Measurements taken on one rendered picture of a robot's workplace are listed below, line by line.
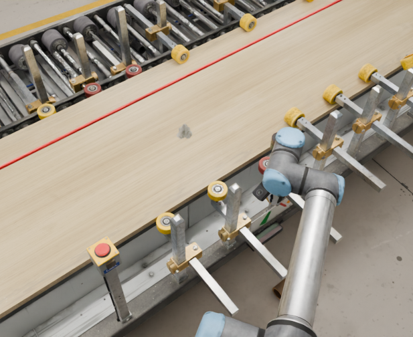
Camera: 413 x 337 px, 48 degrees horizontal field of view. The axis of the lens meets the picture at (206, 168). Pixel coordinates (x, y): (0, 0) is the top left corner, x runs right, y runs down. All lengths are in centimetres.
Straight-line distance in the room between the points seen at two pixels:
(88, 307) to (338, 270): 146
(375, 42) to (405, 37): 18
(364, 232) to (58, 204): 184
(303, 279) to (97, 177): 106
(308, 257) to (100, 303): 103
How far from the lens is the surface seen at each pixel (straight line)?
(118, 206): 185
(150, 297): 187
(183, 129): 207
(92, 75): 243
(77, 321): 197
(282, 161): 141
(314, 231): 126
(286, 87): 231
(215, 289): 172
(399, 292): 286
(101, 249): 138
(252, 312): 261
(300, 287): 114
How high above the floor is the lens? 243
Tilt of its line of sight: 52 degrees down
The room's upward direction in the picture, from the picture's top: 2 degrees clockwise
